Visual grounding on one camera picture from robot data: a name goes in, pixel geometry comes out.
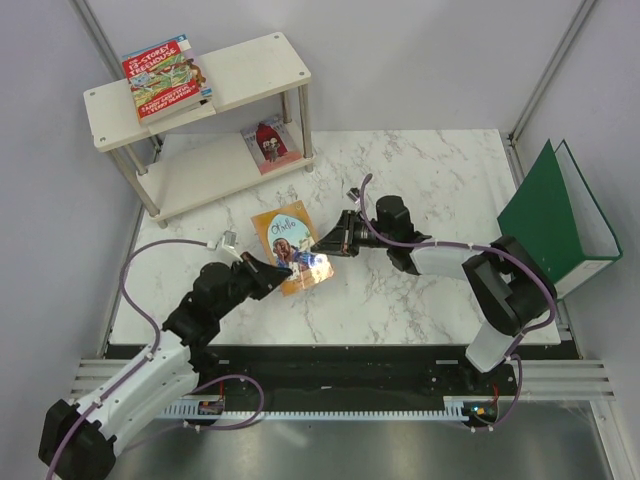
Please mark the orange illustrated book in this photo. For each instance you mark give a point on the orange illustrated book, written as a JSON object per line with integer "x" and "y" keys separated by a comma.
{"x": 287, "y": 235}

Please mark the white slotted cable duct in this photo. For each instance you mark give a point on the white slotted cable duct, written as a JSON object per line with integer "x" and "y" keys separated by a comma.
{"x": 192, "y": 409}

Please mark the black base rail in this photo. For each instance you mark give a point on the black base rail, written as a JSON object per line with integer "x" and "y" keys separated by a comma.
{"x": 350, "y": 377}

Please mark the aluminium frame post right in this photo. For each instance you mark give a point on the aluminium frame post right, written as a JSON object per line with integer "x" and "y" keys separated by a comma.
{"x": 561, "y": 52}

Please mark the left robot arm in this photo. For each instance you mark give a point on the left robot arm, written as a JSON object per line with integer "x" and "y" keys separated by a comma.
{"x": 82, "y": 440}

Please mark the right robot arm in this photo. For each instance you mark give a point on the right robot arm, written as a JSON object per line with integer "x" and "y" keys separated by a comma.
{"x": 512, "y": 291}

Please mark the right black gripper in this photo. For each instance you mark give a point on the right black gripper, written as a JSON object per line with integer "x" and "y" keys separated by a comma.
{"x": 341, "y": 238}

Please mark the pink book on shelf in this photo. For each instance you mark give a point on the pink book on shelf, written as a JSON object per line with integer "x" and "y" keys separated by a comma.
{"x": 271, "y": 144}

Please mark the red Treehouse book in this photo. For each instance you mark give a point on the red Treehouse book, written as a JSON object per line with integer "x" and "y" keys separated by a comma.
{"x": 160, "y": 81}

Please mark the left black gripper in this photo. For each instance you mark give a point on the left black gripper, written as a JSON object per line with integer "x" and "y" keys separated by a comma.
{"x": 265, "y": 277}

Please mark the green lever arch binder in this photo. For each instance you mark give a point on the green lever arch binder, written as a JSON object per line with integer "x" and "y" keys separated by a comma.
{"x": 557, "y": 219}

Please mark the dog picture book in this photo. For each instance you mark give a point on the dog picture book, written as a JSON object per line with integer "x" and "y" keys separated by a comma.
{"x": 195, "y": 65}

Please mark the aluminium frame post left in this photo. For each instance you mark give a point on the aluminium frame post left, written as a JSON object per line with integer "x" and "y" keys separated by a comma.
{"x": 98, "y": 37}

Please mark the white two-tier shelf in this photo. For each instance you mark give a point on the white two-tier shelf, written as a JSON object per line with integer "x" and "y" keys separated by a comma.
{"x": 173, "y": 173}

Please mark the aluminium frame post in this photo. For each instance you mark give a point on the aluminium frame post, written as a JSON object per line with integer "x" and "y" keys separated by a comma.
{"x": 98, "y": 37}
{"x": 561, "y": 52}

